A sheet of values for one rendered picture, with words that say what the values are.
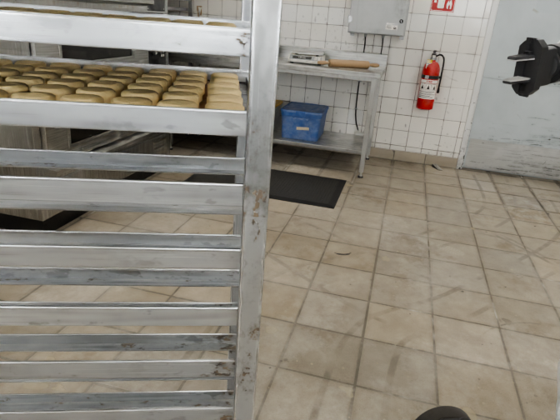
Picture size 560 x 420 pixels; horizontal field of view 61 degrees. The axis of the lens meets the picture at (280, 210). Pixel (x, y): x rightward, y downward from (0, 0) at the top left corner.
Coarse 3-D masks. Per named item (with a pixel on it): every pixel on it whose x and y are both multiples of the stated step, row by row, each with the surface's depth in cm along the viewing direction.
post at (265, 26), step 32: (256, 0) 48; (256, 32) 50; (256, 64) 51; (256, 96) 52; (256, 128) 53; (256, 160) 55; (256, 192) 56; (256, 224) 58; (256, 256) 60; (256, 288) 61; (256, 320) 63; (256, 352) 65; (256, 384) 68
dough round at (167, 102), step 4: (164, 100) 60; (168, 100) 61; (172, 100) 61; (176, 100) 61; (180, 100) 61; (184, 100) 61; (188, 100) 62; (160, 104) 58; (164, 104) 58; (168, 104) 58; (172, 104) 58; (176, 104) 58; (180, 104) 59; (184, 104) 59; (188, 104) 59; (192, 104) 59; (196, 104) 60
